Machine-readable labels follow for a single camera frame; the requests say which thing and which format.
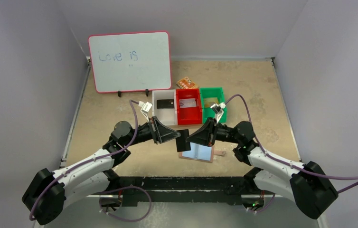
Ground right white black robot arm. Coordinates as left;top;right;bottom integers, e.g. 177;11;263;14
186;117;339;219

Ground red plastic bin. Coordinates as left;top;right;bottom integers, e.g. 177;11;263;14
176;89;202;125

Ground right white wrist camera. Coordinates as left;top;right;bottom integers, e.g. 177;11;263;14
210;102;226;123

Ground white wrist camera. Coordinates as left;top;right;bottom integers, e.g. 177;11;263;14
210;102;226;123
138;101;153;122

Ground green plastic bin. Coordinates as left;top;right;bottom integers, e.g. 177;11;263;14
199;87;225;124

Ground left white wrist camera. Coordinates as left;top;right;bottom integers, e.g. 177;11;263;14
138;101;153;122

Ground orange spiral notebook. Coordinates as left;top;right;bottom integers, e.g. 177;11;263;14
176;77;199;89

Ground white plastic bin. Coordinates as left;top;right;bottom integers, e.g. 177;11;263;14
152;90;178;126

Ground black credit card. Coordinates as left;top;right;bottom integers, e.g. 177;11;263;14
175;129;191;152
156;99;175;109

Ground pink framed whiteboard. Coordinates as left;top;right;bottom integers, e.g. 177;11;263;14
88;31;172;94

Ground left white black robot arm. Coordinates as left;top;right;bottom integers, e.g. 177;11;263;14
22;116;181;225

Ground silver credit card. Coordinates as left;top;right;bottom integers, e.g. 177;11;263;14
179;98;197;108

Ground gold credit card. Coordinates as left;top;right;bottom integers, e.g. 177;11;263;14
203;97;219;108

